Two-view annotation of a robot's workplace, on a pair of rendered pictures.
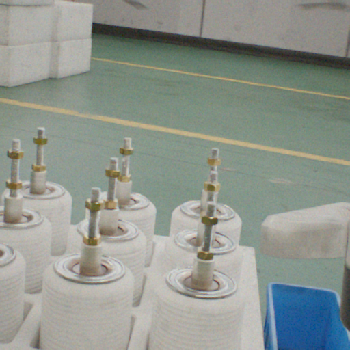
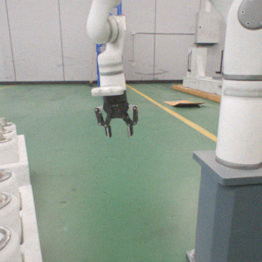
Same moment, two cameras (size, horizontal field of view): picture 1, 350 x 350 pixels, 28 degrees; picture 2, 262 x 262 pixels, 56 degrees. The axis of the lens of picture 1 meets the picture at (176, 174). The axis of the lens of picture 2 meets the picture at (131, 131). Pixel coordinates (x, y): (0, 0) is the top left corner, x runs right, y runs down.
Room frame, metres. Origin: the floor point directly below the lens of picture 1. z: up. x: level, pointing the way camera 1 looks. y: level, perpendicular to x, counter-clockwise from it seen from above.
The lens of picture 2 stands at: (0.63, 0.56, 0.50)
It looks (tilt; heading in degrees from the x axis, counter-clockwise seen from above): 15 degrees down; 243
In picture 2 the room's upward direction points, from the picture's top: straight up
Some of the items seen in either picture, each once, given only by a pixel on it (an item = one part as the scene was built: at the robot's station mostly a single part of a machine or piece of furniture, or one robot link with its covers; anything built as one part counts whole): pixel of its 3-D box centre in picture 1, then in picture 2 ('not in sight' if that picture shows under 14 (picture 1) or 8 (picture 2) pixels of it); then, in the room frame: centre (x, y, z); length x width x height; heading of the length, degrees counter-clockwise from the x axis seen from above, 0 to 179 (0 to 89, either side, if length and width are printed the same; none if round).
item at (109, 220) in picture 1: (109, 220); not in sight; (0.80, 0.07, 0.26); 0.02 x 0.02 x 0.03
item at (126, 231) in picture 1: (108, 230); not in sight; (0.80, 0.07, 0.25); 0.08 x 0.08 x 0.01
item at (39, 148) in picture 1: (39, 154); not in sight; (0.92, 0.19, 0.30); 0.01 x 0.01 x 0.08; 0
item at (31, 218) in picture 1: (12, 218); not in sight; (0.80, 0.19, 0.25); 0.08 x 0.08 x 0.01
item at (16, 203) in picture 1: (13, 208); not in sight; (0.80, 0.19, 0.26); 0.02 x 0.02 x 0.03
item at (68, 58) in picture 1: (42, 52); not in sight; (3.72, 0.77, 0.09); 0.39 x 0.39 x 0.18; 75
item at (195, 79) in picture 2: not in sight; (216, 67); (-2.54, -2.52, 0.45); 1.61 x 0.57 x 0.74; 71
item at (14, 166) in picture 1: (14, 170); not in sight; (0.80, 0.19, 0.31); 0.01 x 0.01 x 0.08; 33
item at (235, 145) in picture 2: not in sight; (242, 122); (0.20, 0.23, 0.39); 0.09 x 0.09 x 0.17; 71
